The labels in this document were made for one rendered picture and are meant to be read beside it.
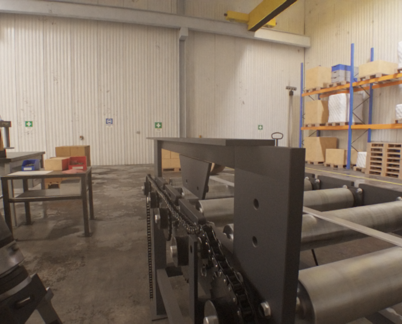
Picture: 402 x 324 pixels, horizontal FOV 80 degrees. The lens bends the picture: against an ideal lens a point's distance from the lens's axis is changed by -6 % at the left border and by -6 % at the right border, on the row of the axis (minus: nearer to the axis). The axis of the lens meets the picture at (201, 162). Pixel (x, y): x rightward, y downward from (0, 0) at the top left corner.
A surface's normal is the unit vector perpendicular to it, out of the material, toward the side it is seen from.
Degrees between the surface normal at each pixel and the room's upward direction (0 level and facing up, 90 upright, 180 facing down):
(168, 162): 90
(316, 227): 59
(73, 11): 90
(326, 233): 76
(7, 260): 67
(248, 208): 90
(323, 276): 14
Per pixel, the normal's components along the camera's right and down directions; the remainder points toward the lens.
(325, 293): 0.23, -0.60
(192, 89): 0.31, 0.10
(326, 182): -0.95, 0.03
